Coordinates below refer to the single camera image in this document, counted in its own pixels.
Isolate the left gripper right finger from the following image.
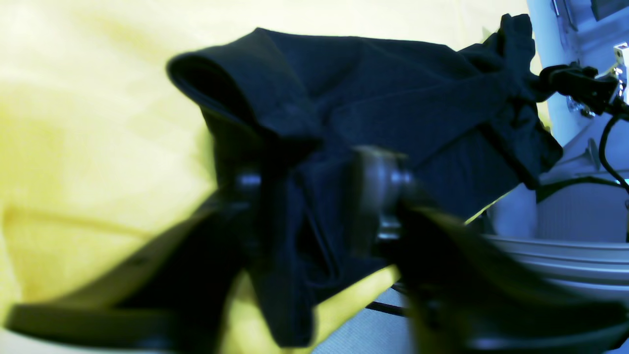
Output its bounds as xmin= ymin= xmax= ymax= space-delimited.
xmin=352 ymin=146 xmax=628 ymax=354

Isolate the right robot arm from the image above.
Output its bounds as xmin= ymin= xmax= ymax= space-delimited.
xmin=541 ymin=42 xmax=628 ymax=191

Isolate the yellow table cloth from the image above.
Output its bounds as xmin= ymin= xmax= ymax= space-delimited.
xmin=0 ymin=0 xmax=551 ymax=354

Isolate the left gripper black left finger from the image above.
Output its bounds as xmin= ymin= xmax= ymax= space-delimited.
xmin=5 ymin=170 xmax=261 ymax=354

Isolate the dark navy T-shirt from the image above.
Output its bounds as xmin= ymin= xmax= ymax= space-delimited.
xmin=166 ymin=14 xmax=563 ymax=348

